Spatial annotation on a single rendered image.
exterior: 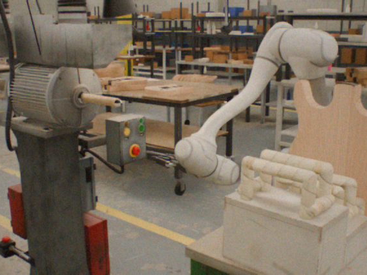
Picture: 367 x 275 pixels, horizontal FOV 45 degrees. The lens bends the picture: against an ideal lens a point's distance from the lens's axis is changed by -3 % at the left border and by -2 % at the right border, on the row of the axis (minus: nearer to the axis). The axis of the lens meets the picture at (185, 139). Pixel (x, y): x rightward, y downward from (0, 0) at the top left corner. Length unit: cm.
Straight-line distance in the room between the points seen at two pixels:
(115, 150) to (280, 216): 109
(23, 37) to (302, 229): 137
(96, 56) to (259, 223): 74
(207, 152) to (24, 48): 88
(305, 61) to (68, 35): 84
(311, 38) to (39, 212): 133
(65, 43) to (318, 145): 88
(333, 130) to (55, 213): 124
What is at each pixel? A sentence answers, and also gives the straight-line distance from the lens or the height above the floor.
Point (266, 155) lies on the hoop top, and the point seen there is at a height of 120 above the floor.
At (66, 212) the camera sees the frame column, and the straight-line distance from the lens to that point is 207.
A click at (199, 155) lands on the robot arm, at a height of 108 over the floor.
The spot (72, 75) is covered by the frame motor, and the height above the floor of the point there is 134.
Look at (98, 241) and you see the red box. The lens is 221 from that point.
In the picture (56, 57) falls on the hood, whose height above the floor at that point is 142.
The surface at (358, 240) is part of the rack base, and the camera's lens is 126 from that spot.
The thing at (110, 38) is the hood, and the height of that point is 148.
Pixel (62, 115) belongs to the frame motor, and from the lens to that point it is 176.
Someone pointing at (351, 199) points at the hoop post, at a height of 108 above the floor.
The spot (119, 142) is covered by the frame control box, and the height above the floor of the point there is 103.
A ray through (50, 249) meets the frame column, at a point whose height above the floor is 57.
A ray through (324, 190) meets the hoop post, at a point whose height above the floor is 115.
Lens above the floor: 152
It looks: 14 degrees down
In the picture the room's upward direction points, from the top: straight up
